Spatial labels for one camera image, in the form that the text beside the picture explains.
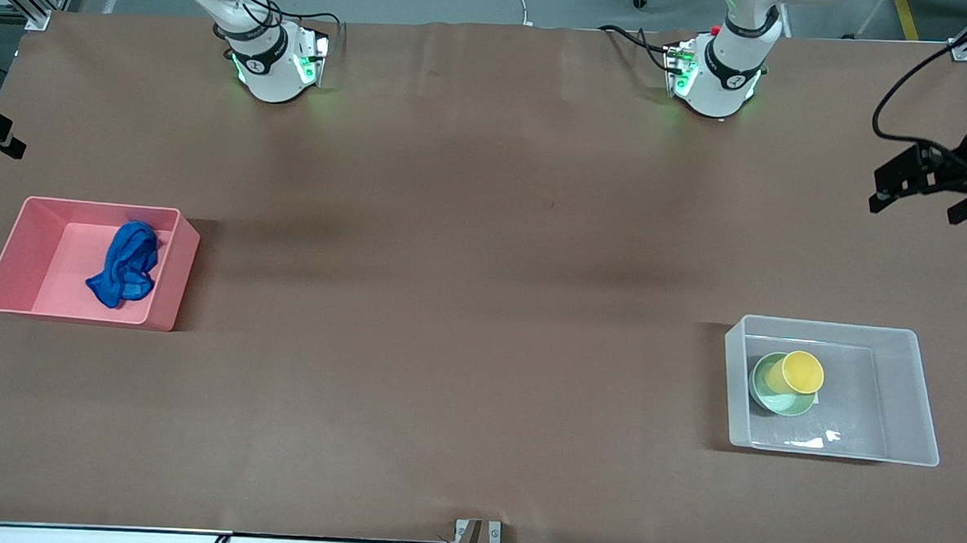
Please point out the pink plastic box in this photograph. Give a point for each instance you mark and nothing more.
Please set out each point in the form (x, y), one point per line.
(51, 277)

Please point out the blue cloth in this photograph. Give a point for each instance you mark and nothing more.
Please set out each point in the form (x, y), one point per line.
(127, 264)

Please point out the yellow plastic cup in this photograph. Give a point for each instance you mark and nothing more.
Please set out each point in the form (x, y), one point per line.
(797, 373)

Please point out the translucent white plastic box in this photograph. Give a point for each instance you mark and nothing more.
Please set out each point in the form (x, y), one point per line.
(894, 404)

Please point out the grey metal mounting bracket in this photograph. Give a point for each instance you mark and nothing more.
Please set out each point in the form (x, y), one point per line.
(476, 536)

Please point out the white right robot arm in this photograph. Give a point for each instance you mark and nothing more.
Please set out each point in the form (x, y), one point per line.
(268, 74)

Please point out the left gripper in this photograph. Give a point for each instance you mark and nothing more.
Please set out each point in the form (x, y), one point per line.
(951, 171)

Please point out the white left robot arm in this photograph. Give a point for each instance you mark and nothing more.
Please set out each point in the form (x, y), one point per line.
(720, 86)

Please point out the mint green bowl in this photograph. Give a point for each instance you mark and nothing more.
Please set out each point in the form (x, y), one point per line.
(776, 398)

